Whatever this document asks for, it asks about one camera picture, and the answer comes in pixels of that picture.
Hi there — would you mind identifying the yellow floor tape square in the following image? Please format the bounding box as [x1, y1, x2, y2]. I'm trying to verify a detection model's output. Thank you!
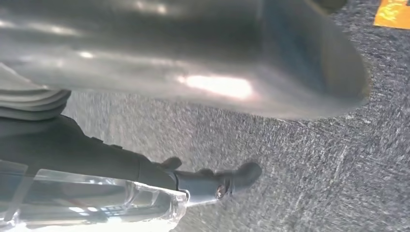
[373, 0, 410, 30]

